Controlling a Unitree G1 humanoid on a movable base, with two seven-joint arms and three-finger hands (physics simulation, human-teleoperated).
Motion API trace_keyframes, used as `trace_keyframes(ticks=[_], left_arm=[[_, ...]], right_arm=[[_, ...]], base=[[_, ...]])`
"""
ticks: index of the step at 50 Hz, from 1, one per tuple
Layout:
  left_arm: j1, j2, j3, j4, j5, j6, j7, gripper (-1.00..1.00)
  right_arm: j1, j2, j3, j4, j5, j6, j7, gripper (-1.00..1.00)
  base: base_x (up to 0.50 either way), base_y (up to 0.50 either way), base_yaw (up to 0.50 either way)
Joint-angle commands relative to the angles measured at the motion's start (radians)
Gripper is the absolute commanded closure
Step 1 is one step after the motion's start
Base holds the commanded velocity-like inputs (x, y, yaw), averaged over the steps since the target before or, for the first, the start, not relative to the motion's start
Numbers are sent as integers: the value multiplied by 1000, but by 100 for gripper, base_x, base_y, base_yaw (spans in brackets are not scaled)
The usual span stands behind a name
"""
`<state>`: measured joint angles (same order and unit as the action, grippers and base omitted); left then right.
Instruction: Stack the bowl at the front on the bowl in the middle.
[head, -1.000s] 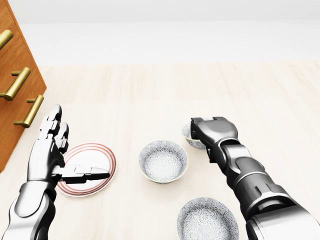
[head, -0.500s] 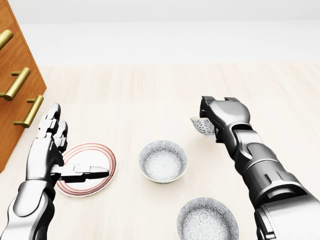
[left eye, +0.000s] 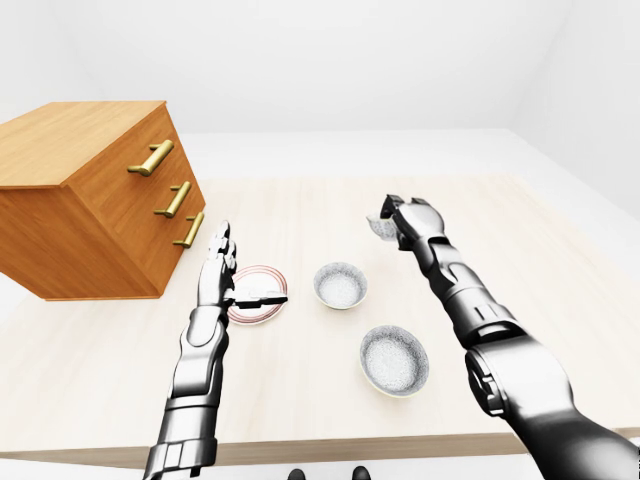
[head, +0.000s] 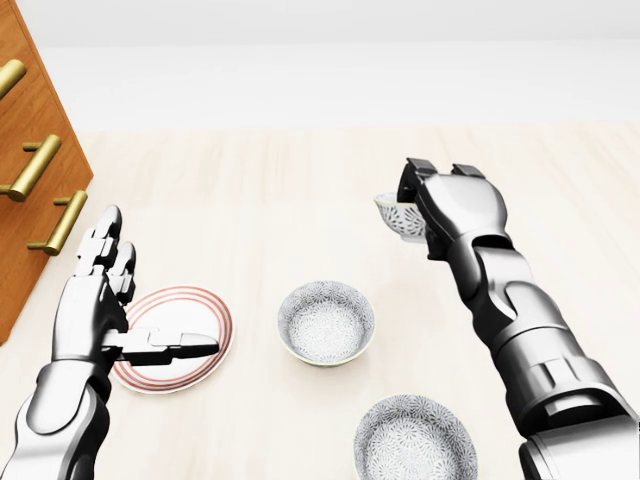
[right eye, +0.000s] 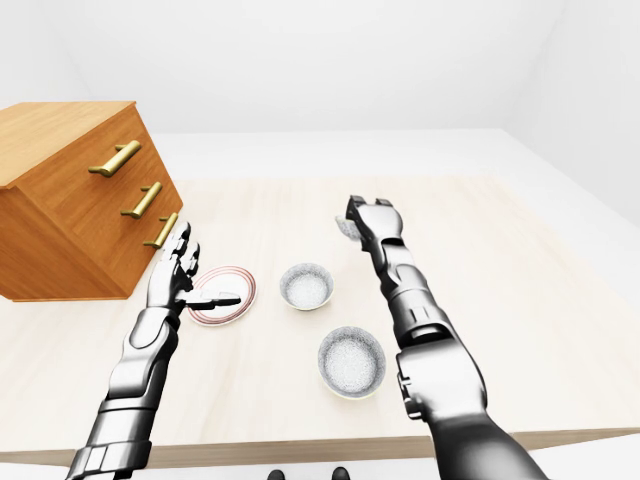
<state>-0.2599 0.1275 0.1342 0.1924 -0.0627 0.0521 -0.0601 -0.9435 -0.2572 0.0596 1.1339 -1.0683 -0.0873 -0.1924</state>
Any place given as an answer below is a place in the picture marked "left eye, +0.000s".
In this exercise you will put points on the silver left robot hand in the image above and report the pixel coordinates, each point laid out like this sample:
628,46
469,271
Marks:
215,280

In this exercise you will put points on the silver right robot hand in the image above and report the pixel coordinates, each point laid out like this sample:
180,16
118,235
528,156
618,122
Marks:
420,220

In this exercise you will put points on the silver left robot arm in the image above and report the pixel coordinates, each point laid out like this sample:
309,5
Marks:
197,360

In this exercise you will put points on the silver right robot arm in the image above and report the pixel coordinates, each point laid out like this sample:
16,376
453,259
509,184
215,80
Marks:
480,300

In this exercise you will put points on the speckled patterned bowl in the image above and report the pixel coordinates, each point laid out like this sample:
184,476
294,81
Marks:
382,229
340,287
395,362

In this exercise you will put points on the white plate with red rings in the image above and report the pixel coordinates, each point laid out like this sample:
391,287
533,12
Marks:
260,280

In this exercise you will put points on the small wooden drawer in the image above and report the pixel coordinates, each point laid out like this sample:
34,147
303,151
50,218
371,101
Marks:
162,265

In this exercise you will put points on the medium wooden drawer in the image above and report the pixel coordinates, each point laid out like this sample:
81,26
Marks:
140,221

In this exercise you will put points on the large wooden drawer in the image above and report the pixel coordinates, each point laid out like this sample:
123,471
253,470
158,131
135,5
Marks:
110,186

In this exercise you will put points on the small dark rounded shape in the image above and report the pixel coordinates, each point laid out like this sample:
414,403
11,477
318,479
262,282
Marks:
297,475
361,473

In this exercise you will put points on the wooden cabinet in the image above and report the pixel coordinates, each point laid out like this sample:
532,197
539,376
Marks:
45,150

